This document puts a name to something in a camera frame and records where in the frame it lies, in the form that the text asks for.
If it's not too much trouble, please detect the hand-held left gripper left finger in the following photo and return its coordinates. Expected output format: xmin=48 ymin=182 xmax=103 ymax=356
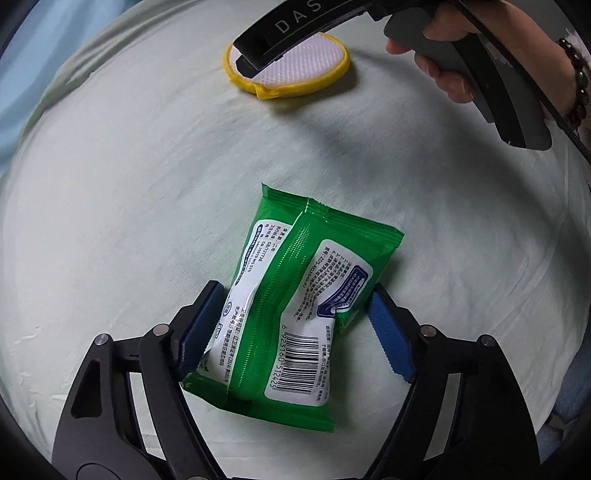
xmin=52 ymin=279 xmax=228 ymax=480

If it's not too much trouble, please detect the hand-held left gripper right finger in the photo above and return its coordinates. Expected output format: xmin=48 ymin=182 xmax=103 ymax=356
xmin=367 ymin=283 xmax=539 ymax=480

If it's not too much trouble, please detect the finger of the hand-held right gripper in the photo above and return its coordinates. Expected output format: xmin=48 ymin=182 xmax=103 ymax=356
xmin=232 ymin=18 xmax=284 ymax=78

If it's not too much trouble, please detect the round yellow-rimmed white pad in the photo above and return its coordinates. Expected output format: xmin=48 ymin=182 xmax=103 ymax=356
xmin=223 ymin=32 xmax=351 ymax=101

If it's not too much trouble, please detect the green wet wipes packet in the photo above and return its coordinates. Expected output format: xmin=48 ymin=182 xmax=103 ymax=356
xmin=182 ymin=182 xmax=406 ymax=433

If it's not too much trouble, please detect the person's right hand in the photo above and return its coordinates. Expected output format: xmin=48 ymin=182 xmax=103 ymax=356
xmin=385 ymin=0 xmax=570 ymax=106

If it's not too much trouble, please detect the blue jeans leg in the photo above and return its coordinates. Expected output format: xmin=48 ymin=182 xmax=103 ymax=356
xmin=536 ymin=364 xmax=591 ymax=467

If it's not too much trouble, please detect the light blue hanging cloth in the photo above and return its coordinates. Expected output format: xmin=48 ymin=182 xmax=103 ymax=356
xmin=0 ymin=25 xmax=95 ymax=178

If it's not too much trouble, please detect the dark bead bracelet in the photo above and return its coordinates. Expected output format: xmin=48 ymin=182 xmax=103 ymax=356
xmin=555 ymin=37 xmax=591 ymax=132

